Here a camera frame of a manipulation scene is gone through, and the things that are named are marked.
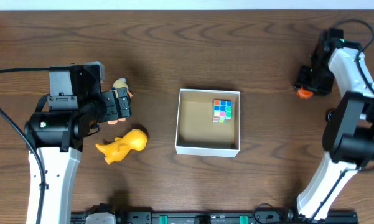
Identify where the orange round wheel toy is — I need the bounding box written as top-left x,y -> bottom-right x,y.
296,87 -> 314,100

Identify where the orange plastic duck toy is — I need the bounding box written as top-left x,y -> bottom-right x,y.
95,129 -> 148,164

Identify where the colourful puzzle cube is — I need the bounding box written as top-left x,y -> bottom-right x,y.
213,100 -> 233,123

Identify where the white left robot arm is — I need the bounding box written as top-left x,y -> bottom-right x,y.
25,86 -> 131,223

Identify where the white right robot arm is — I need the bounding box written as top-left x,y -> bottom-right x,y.
297,47 -> 374,222

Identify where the plush yellow duck toy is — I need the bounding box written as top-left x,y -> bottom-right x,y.
108,78 -> 133,125

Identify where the white cardboard box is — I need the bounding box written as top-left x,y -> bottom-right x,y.
175,89 -> 241,157

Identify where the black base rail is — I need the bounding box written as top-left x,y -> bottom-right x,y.
70,204 -> 359,224

